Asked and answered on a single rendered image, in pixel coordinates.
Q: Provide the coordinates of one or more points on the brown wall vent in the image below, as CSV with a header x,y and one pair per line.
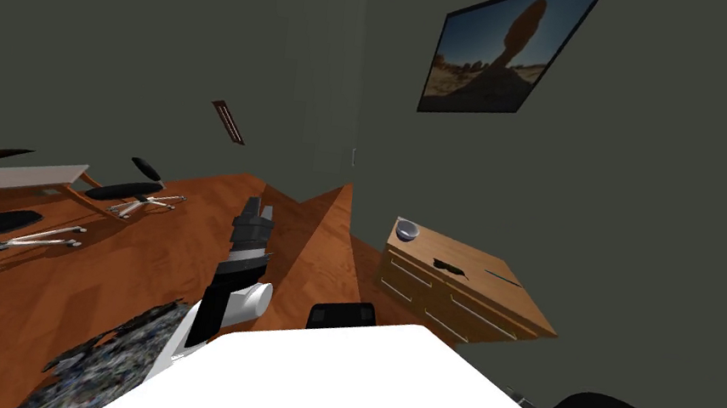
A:
x,y
228,122

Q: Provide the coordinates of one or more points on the framed desert rock picture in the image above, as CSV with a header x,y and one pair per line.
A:
x,y
501,48

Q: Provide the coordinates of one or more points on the dark speckled rug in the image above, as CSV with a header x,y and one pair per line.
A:
x,y
113,353

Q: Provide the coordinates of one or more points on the grey desk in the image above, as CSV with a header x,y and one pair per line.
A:
x,y
4,177

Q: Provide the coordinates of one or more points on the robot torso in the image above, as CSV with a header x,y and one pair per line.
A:
x,y
343,386

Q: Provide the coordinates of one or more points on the wooden dresser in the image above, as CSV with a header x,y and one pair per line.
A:
x,y
464,284

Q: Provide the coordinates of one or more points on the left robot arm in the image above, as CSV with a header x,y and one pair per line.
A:
x,y
231,300

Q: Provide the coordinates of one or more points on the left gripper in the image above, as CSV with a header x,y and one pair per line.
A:
x,y
252,234

